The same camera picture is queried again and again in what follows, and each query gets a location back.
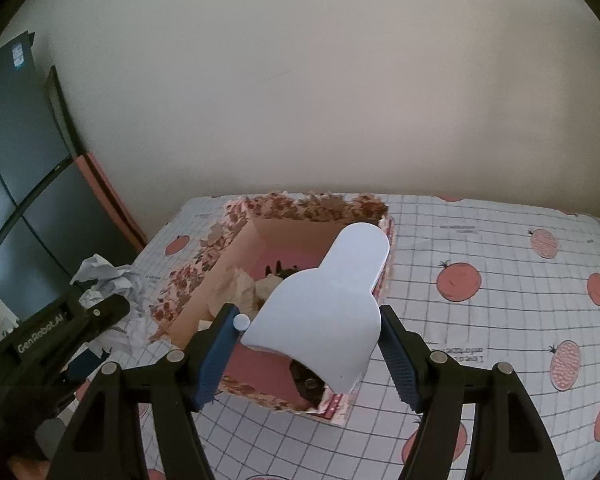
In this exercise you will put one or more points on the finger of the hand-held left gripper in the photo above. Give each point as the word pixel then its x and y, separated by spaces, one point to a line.
pixel 105 312

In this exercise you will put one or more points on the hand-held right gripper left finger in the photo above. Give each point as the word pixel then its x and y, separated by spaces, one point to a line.
pixel 212 365

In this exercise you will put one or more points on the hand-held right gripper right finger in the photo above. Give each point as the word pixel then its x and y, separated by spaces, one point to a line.
pixel 400 365

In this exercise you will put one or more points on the white paper ball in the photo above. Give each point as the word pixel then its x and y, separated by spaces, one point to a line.
pixel 112 285

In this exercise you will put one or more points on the white plastic scoop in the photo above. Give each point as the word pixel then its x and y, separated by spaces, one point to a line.
pixel 325 310

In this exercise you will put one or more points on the floral pink cardboard box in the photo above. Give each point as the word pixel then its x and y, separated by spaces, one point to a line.
pixel 275 240

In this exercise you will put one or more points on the checked pomegranate cloth desktop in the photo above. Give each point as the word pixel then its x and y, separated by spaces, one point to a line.
pixel 480 260

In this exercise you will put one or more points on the pink board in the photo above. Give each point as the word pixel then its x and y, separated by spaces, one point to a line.
pixel 112 200

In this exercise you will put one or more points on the dark blue cabinet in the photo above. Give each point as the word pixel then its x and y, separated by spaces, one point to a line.
pixel 25 185

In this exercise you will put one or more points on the thin black panel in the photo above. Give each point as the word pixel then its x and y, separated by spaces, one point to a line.
pixel 62 110

